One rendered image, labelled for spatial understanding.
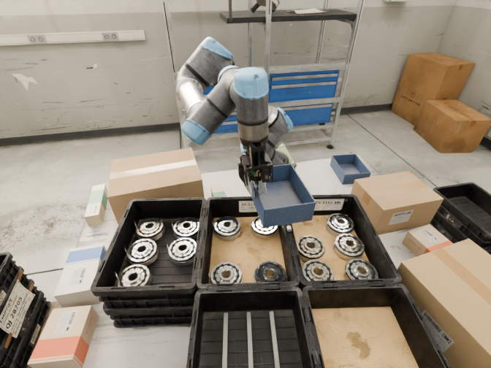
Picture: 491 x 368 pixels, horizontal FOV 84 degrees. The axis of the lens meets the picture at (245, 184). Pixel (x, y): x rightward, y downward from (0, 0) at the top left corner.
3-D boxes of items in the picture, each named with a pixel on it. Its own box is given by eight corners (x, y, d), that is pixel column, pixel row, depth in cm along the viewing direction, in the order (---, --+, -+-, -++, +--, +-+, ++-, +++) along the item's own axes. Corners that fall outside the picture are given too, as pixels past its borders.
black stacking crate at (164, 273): (138, 220, 115) (131, 200, 108) (208, 218, 116) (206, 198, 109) (102, 312, 84) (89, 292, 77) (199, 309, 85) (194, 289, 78)
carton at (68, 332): (62, 320, 93) (52, 308, 89) (99, 316, 94) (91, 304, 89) (39, 374, 80) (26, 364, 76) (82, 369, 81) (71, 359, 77)
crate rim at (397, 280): (280, 199, 111) (281, 195, 110) (354, 198, 112) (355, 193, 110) (299, 290, 79) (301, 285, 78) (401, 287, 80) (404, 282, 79)
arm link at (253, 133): (234, 115, 68) (266, 110, 69) (236, 131, 71) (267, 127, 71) (240, 128, 62) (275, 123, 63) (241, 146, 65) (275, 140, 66)
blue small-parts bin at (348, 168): (329, 164, 168) (332, 155, 164) (353, 163, 170) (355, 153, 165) (342, 185, 153) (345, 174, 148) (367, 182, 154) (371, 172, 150)
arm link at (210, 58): (267, 141, 137) (180, 60, 103) (288, 118, 134) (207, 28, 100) (277, 152, 127) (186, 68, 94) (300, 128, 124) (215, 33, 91)
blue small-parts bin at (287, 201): (247, 185, 93) (247, 168, 88) (288, 180, 95) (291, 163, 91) (262, 228, 77) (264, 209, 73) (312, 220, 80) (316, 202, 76)
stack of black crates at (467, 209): (405, 236, 195) (432, 188, 167) (441, 230, 200) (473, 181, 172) (449, 287, 164) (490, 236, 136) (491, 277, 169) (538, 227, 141)
